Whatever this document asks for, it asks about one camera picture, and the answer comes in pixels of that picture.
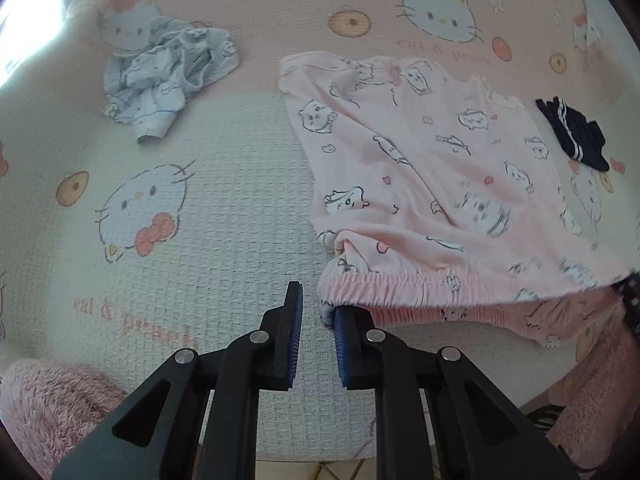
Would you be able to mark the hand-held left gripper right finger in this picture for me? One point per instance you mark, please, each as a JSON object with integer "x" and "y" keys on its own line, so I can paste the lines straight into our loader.
{"x": 342, "y": 347}

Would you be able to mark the navy shorts with white stripes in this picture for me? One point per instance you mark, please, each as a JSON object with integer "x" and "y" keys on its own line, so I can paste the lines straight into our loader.
{"x": 575, "y": 130}

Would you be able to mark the pink printed pajama pants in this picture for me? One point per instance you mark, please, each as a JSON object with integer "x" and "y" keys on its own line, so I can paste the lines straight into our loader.
{"x": 425, "y": 185}

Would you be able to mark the pink cat printed blanket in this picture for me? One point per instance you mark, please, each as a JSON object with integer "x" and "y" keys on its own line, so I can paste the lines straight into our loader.
{"x": 225, "y": 160}

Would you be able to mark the white blue-trimmed pajama garment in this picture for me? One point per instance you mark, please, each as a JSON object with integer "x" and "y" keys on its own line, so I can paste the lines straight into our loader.
{"x": 160, "y": 75}

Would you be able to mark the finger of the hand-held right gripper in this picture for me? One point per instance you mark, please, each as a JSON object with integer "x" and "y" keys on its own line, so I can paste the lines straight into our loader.
{"x": 631, "y": 300}

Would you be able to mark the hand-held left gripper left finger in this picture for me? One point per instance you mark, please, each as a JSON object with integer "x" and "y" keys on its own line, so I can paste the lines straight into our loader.
{"x": 295, "y": 335}

